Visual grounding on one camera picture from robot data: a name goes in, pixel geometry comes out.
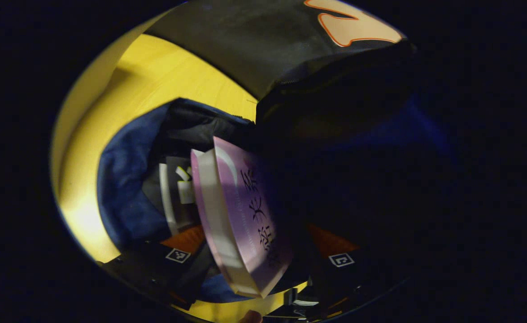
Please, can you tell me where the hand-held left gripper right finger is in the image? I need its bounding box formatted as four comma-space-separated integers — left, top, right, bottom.
307, 223, 408, 317

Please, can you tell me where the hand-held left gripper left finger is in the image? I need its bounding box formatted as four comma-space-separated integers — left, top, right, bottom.
103, 224, 215, 311

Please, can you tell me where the blue schoolbag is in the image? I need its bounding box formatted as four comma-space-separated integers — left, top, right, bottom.
96, 39, 452, 304

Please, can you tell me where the pink book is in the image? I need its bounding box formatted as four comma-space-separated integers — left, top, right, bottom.
190, 135, 294, 299

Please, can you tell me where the black backdrop cloth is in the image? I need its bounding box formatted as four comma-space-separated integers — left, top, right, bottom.
146, 0, 409, 100

